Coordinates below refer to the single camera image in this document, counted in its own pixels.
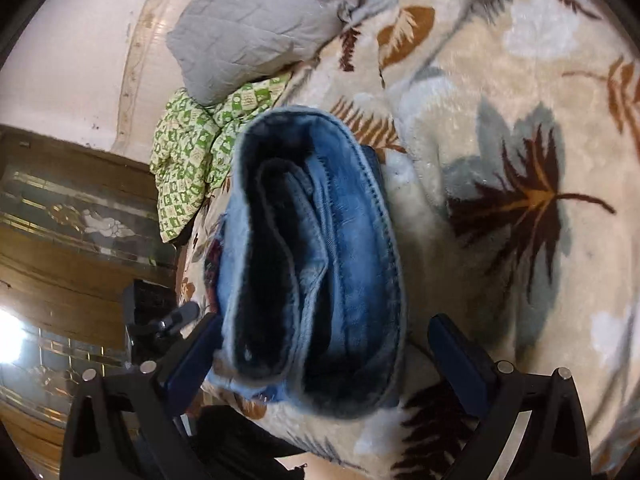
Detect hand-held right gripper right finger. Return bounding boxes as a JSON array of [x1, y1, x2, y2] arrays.
[[427, 313, 593, 480]]

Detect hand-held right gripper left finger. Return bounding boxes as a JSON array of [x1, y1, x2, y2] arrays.
[[60, 312, 226, 480]]

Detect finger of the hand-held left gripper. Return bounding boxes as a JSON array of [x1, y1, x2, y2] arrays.
[[157, 301, 201, 340]]

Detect blue denim pants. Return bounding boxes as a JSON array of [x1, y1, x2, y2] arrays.
[[202, 105, 407, 418]]

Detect black cloth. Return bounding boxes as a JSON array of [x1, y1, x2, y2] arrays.
[[192, 405, 311, 480]]

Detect wooden headboard with glass inlay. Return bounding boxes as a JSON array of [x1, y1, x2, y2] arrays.
[[0, 125, 186, 461]]

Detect green patterned cloth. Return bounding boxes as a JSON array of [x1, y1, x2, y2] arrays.
[[150, 72, 293, 243]]

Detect leaf print fleece blanket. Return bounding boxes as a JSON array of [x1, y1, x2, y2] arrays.
[[175, 0, 640, 480]]

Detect grey quilted pillow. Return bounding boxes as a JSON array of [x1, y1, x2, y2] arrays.
[[166, 0, 396, 106]]

